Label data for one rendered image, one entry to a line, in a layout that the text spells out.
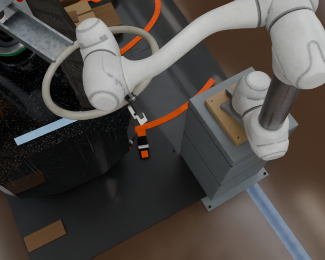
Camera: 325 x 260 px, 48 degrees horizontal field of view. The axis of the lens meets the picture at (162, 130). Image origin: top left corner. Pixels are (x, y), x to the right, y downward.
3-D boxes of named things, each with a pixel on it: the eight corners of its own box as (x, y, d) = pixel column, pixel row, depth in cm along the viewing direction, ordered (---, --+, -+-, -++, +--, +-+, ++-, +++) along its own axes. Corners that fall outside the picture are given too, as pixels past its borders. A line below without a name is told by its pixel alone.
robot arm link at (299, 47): (273, 116, 171) (289, 160, 162) (239, 124, 171) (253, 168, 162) (325, -2, 100) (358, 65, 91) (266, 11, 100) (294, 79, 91)
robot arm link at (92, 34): (92, 58, 119) (93, 85, 111) (68, 19, 108) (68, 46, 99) (123, 46, 118) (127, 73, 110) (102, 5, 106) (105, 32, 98)
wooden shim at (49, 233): (29, 252, 230) (28, 252, 229) (23, 238, 234) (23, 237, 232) (66, 233, 235) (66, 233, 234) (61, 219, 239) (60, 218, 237)
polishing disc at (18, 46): (37, 27, 189) (36, 26, 188) (16, 59, 181) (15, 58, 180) (1, 15, 192) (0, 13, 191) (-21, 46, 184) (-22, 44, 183)
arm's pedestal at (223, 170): (227, 118, 272) (254, 54, 199) (268, 175, 255) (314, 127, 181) (169, 150, 261) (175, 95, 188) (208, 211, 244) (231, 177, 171)
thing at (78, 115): (21, 96, 149) (17, 91, 147) (100, 20, 166) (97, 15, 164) (100, 141, 122) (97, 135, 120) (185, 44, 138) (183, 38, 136)
